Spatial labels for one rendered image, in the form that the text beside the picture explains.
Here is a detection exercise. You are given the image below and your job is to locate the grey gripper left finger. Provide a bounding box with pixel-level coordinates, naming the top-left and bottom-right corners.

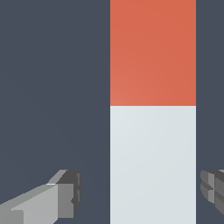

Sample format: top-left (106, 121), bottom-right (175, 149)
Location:
top-left (0, 169), bottom-right (83, 224)

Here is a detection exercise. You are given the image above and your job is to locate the orange and white peg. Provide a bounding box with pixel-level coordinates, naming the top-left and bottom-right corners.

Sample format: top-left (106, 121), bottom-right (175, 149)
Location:
top-left (109, 0), bottom-right (197, 224)

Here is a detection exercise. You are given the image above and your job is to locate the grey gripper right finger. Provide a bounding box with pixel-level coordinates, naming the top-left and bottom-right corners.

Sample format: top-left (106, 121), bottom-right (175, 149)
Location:
top-left (199, 169), bottom-right (224, 216)

